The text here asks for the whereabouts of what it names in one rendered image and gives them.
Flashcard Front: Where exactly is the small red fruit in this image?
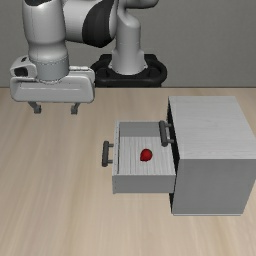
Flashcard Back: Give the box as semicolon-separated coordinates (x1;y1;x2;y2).
139;148;154;163

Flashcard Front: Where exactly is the grey cabinet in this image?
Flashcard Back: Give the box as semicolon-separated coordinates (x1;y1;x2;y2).
158;95;256;217

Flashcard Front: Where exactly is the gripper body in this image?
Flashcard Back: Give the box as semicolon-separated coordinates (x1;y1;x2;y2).
9;56;97;104

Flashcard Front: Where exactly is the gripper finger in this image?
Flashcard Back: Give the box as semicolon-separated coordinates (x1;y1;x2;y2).
70;101;82;116
28;100;43;115

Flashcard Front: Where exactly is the grey open drawer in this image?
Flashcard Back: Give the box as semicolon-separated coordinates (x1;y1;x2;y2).
101;120;177;195

